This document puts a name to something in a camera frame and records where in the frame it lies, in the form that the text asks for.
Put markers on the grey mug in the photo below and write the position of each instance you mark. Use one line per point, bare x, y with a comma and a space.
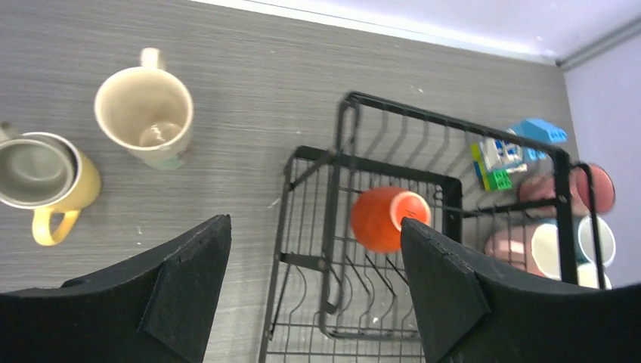
35, 169

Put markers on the toy block building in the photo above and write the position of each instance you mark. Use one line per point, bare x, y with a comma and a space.
496, 160

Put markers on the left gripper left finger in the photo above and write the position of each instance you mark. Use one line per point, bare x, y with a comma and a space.
157, 306

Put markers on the black wire dish rack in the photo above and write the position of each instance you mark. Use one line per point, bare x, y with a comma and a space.
332, 300

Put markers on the blue mug front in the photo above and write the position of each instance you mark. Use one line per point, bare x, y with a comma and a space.
584, 241

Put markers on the orange mug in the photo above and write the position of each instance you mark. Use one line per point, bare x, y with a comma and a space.
377, 214

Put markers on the cream floral tall mug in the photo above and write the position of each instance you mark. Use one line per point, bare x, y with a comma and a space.
148, 111

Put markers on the light blue mug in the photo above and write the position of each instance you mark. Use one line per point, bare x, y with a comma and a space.
587, 275

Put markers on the yellow mug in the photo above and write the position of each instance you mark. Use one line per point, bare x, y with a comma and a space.
83, 192

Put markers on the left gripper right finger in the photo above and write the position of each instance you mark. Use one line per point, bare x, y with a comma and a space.
470, 307

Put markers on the pink faceted mug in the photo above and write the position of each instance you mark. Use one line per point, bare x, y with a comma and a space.
531, 248

